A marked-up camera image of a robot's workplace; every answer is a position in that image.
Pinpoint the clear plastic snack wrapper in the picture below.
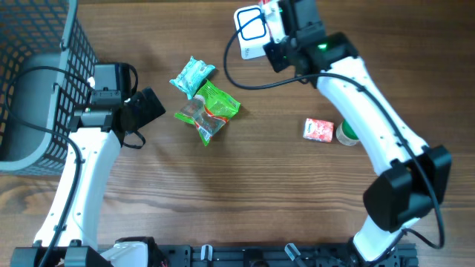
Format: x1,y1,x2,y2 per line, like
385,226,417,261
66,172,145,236
175,96,228,144

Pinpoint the teal white wipes packet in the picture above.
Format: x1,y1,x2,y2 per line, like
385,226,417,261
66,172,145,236
169,56,215,100

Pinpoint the green snack packet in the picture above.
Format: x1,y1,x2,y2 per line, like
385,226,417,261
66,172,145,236
193,80,240,146

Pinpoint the red snack pack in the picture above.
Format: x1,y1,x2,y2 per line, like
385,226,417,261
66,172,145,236
303,118,334,142

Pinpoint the green lid plastic jar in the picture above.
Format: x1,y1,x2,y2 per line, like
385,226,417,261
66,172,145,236
336,120,359,146

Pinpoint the red stick snack packet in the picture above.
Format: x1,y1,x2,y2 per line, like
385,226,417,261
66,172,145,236
258,0,286,44

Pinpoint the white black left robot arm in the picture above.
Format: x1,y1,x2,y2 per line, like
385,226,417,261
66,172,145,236
10,88,166,266

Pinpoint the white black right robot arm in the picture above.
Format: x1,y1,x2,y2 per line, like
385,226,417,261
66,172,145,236
259,1,452,266

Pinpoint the white blue barcode scanner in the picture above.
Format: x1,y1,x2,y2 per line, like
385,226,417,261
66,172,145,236
234,5,270,60

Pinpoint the dark grey plastic basket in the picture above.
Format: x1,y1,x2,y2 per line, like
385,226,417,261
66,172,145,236
1,0,97,176

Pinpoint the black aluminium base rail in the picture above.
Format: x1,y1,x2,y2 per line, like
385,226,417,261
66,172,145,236
88,243,419,267

